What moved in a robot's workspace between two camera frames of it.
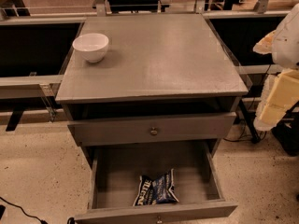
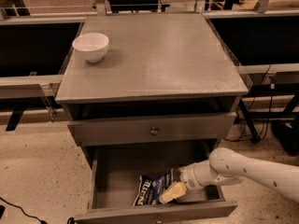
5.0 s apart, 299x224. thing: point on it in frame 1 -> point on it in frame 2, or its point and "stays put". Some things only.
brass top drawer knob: x=153 y=132 stays put
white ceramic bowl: x=92 y=46 stays put
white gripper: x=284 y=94 -> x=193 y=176
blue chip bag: x=157 y=190 stays put
